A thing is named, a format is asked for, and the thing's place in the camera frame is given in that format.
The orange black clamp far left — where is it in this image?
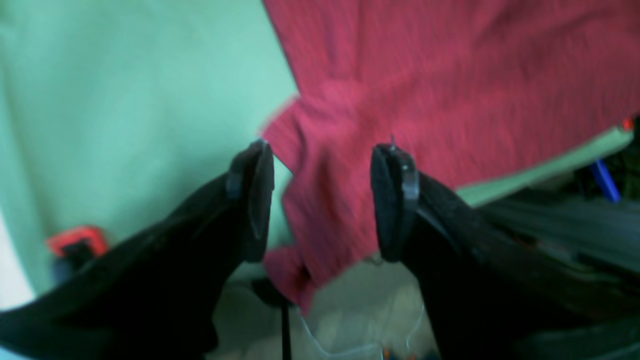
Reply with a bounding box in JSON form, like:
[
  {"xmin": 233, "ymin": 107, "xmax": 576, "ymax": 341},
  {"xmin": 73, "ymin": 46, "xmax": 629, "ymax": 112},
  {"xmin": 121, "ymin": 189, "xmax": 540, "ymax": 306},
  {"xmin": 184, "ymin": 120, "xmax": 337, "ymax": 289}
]
[{"xmin": 45, "ymin": 225, "xmax": 109, "ymax": 271}]

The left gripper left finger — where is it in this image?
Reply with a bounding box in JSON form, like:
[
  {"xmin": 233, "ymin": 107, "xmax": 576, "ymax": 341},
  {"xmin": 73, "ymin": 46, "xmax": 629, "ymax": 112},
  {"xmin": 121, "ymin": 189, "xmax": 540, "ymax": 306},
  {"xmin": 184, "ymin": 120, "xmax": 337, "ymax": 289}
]
[{"xmin": 1, "ymin": 140, "xmax": 275, "ymax": 360}]

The red long-sleeve T-shirt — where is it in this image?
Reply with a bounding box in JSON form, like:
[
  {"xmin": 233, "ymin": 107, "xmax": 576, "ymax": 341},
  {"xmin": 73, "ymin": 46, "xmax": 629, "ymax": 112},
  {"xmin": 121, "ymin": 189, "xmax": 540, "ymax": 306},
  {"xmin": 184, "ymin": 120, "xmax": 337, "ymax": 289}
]
[{"xmin": 264, "ymin": 0, "xmax": 640, "ymax": 310}]

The green table cloth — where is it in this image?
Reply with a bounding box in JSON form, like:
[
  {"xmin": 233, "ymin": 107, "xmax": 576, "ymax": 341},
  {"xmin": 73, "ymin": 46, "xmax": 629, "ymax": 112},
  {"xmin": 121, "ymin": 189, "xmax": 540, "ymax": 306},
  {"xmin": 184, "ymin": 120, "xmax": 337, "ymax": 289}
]
[{"xmin": 0, "ymin": 0, "xmax": 636, "ymax": 296}]

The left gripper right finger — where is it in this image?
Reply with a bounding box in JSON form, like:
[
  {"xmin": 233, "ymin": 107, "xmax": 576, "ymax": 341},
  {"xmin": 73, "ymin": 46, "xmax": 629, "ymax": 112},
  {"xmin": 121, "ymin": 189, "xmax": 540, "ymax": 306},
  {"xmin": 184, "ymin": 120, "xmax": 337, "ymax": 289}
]
[{"xmin": 370, "ymin": 144, "xmax": 639, "ymax": 360}]

